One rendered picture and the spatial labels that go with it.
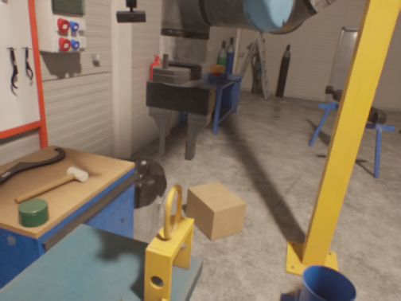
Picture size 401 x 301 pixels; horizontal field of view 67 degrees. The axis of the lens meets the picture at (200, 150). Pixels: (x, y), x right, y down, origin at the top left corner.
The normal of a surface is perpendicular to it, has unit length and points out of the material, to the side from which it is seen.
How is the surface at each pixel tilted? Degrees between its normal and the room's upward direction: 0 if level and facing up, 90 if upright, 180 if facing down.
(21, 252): 90
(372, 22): 90
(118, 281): 0
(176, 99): 90
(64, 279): 0
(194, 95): 90
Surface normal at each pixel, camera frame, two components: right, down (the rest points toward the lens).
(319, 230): -0.30, 0.32
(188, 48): 0.19, 0.36
